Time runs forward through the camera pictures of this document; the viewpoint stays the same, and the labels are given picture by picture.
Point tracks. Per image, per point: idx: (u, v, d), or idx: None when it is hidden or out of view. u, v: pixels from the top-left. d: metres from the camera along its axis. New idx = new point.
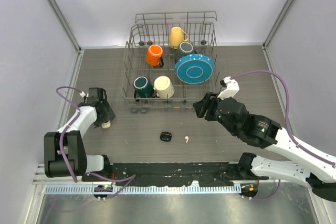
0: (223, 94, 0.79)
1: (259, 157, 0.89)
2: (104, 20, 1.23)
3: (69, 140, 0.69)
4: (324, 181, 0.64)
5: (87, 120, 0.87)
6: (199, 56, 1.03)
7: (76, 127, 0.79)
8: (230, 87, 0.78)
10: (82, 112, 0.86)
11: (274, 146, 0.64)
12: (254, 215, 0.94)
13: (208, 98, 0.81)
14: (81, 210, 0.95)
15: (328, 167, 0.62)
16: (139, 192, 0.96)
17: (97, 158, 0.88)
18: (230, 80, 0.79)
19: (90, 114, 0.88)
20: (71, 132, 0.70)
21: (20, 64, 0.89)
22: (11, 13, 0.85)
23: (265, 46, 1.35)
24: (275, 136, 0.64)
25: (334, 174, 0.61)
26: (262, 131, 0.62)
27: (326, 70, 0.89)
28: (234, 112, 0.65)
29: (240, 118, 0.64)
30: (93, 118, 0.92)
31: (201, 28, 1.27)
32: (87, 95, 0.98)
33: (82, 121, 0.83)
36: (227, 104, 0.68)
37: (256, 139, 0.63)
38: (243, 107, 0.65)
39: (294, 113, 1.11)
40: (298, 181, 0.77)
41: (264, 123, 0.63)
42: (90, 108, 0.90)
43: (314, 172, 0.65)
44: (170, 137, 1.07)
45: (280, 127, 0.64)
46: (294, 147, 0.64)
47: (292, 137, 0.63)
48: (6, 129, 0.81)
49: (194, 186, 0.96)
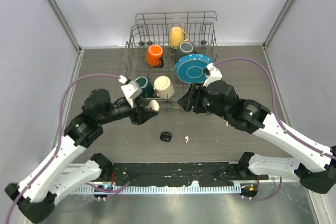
0: (208, 83, 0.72)
1: (256, 155, 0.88)
2: (104, 20, 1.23)
3: (21, 205, 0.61)
4: (312, 170, 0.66)
5: (66, 163, 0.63)
6: (199, 56, 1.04)
7: (39, 184, 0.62)
8: (213, 75, 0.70)
10: (59, 157, 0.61)
11: (261, 131, 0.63)
12: (254, 215, 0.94)
13: (194, 88, 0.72)
14: (82, 210, 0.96)
15: (316, 155, 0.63)
16: (139, 192, 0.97)
17: (74, 181, 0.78)
18: (212, 66, 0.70)
19: (72, 157, 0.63)
20: (22, 204, 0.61)
21: (20, 64, 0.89)
22: (12, 13, 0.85)
23: (265, 46, 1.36)
24: (263, 121, 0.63)
25: (320, 162, 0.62)
26: (249, 115, 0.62)
27: (326, 71, 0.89)
28: (222, 94, 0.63)
29: (228, 100, 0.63)
30: (81, 151, 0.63)
31: (201, 28, 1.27)
32: (125, 86, 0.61)
33: (52, 174, 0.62)
36: (216, 86, 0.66)
37: (244, 123, 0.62)
38: (231, 90, 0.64)
39: (294, 113, 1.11)
40: (288, 174, 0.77)
41: (253, 107, 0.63)
42: (72, 149, 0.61)
43: (302, 160, 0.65)
44: (170, 137, 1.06)
45: (269, 112, 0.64)
46: (282, 132, 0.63)
47: (280, 123, 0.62)
48: (7, 129, 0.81)
49: (194, 186, 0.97)
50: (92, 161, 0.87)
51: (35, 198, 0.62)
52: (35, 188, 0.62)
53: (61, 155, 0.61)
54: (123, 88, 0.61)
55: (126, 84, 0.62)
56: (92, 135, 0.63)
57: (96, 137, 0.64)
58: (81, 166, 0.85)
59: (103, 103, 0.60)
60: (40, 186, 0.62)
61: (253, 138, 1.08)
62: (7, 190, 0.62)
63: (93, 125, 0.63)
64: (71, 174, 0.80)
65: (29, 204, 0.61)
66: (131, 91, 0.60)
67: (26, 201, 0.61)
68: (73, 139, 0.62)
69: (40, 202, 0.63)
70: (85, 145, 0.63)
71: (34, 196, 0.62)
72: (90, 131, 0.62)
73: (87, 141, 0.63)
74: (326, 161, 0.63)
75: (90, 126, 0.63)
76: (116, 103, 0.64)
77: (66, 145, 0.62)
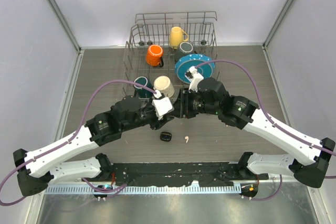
0: (193, 86, 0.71)
1: (255, 153, 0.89)
2: (105, 20, 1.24)
3: (19, 174, 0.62)
4: (304, 163, 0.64)
5: (74, 153, 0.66)
6: (199, 56, 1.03)
7: (43, 161, 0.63)
8: (196, 78, 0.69)
10: (71, 144, 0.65)
11: (250, 125, 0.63)
12: (254, 215, 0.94)
13: (182, 94, 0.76)
14: (82, 210, 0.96)
15: (305, 147, 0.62)
16: (139, 192, 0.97)
17: (74, 172, 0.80)
18: (194, 69, 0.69)
19: (82, 149, 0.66)
20: (21, 174, 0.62)
21: (20, 64, 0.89)
22: (12, 13, 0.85)
23: (265, 46, 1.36)
24: (252, 116, 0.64)
25: (310, 155, 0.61)
26: (238, 110, 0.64)
27: (325, 71, 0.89)
28: (211, 91, 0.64)
29: (218, 97, 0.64)
30: (91, 147, 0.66)
31: (201, 28, 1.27)
32: (158, 101, 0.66)
33: (58, 158, 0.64)
36: (204, 82, 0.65)
37: (233, 118, 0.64)
38: (221, 86, 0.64)
39: (294, 112, 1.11)
40: (284, 170, 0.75)
41: (242, 102, 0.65)
42: (85, 142, 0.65)
43: (293, 153, 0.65)
44: (170, 137, 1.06)
45: (257, 107, 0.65)
46: (270, 126, 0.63)
47: (268, 116, 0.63)
48: (7, 128, 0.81)
49: (194, 186, 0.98)
50: (96, 159, 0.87)
51: (35, 173, 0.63)
52: (39, 163, 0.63)
53: (74, 143, 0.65)
54: (158, 103, 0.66)
55: (160, 98, 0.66)
56: (108, 137, 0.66)
57: (111, 139, 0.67)
58: (85, 159, 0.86)
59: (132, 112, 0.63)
60: (44, 164, 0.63)
61: (253, 138, 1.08)
62: (17, 153, 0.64)
63: (114, 128, 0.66)
64: (73, 164, 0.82)
65: (27, 177, 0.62)
66: (166, 108, 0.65)
67: (25, 173, 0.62)
68: (91, 134, 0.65)
69: (36, 178, 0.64)
70: (100, 142, 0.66)
71: (34, 171, 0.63)
72: (108, 132, 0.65)
73: (102, 140, 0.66)
74: (316, 153, 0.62)
75: (112, 127, 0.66)
76: (143, 111, 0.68)
77: (82, 135, 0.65)
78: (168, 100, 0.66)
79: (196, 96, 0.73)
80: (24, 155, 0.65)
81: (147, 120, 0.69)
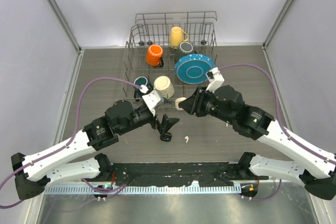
0: (211, 87, 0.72)
1: (258, 155, 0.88)
2: (105, 20, 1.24)
3: (17, 178, 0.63)
4: (317, 177, 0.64)
5: (72, 157, 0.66)
6: (199, 56, 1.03)
7: (40, 166, 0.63)
8: (217, 79, 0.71)
10: (69, 148, 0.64)
11: (265, 137, 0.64)
12: (253, 215, 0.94)
13: (199, 93, 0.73)
14: (82, 210, 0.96)
15: (320, 161, 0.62)
16: (139, 192, 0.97)
17: (72, 173, 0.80)
18: (217, 70, 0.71)
19: (79, 153, 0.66)
20: (19, 178, 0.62)
21: (20, 64, 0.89)
22: (11, 13, 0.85)
23: (265, 46, 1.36)
24: (267, 128, 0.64)
25: (325, 169, 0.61)
26: (254, 121, 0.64)
27: (325, 71, 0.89)
28: (230, 100, 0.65)
29: (235, 107, 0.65)
30: (88, 151, 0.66)
31: (201, 28, 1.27)
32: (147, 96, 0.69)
33: (55, 162, 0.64)
36: (223, 92, 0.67)
37: (248, 129, 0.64)
38: (239, 96, 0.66)
39: (294, 113, 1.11)
40: (292, 178, 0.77)
41: (257, 114, 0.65)
42: (82, 146, 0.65)
43: (307, 167, 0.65)
44: (170, 137, 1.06)
45: (273, 119, 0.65)
46: (285, 139, 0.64)
47: (284, 129, 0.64)
48: (7, 128, 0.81)
49: (194, 186, 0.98)
50: (95, 161, 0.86)
51: (33, 177, 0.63)
52: (36, 167, 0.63)
53: (72, 147, 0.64)
54: (145, 98, 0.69)
55: (147, 94, 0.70)
56: (105, 142, 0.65)
57: (108, 145, 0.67)
58: (83, 161, 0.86)
59: (124, 117, 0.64)
60: (42, 168, 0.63)
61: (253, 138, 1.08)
62: (15, 158, 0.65)
63: (111, 133, 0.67)
64: (71, 167, 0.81)
65: (24, 181, 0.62)
66: (154, 100, 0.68)
67: (23, 177, 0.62)
68: (88, 138, 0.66)
69: (33, 182, 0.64)
70: (97, 147, 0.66)
71: (32, 175, 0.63)
72: (106, 137, 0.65)
73: (100, 146, 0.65)
74: (331, 168, 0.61)
75: (108, 132, 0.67)
76: (137, 112, 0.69)
77: (79, 140, 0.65)
78: (155, 94, 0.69)
79: (211, 98, 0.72)
80: (22, 159, 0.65)
81: (144, 120, 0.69)
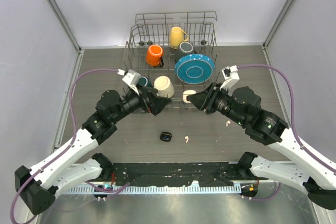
0: (226, 85, 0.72)
1: (260, 157, 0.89)
2: (105, 20, 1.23)
3: (29, 189, 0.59)
4: (323, 187, 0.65)
5: (78, 156, 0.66)
6: (199, 56, 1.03)
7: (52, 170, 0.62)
8: (233, 78, 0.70)
10: (74, 147, 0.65)
11: (278, 144, 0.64)
12: (253, 215, 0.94)
13: (212, 90, 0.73)
14: (82, 210, 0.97)
15: (330, 173, 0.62)
16: (139, 192, 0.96)
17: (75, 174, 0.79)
18: (235, 70, 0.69)
19: (84, 150, 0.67)
20: (32, 188, 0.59)
21: (20, 64, 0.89)
22: (11, 14, 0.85)
23: (265, 46, 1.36)
24: (281, 135, 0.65)
25: (334, 181, 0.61)
26: (268, 127, 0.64)
27: (325, 71, 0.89)
28: (249, 104, 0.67)
29: (252, 110, 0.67)
30: (92, 147, 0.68)
31: (201, 28, 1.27)
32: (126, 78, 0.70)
33: (64, 164, 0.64)
36: (243, 95, 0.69)
37: (261, 134, 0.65)
38: (258, 101, 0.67)
39: (294, 113, 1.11)
40: (295, 185, 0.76)
41: (272, 119, 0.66)
42: (87, 142, 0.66)
43: (315, 177, 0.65)
44: (170, 137, 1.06)
45: (287, 127, 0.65)
46: (298, 148, 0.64)
47: (297, 138, 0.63)
48: (7, 129, 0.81)
49: (194, 186, 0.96)
50: (94, 160, 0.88)
51: (45, 183, 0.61)
52: (47, 172, 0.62)
53: (76, 145, 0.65)
54: (124, 78, 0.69)
55: (124, 75, 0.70)
56: (106, 133, 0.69)
57: (109, 136, 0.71)
58: (83, 163, 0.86)
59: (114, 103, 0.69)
60: (53, 171, 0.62)
61: None
62: (19, 172, 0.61)
63: (108, 124, 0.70)
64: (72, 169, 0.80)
65: (39, 188, 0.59)
66: (130, 77, 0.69)
67: (37, 184, 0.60)
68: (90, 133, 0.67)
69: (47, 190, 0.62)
70: (100, 140, 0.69)
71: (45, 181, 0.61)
72: (106, 128, 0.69)
73: (102, 138, 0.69)
74: None
75: (106, 124, 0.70)
76: (125, 99, 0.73)
77: (83, 137, 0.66)
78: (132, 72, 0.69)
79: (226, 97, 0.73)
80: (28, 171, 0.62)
81: (134, 105, 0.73)
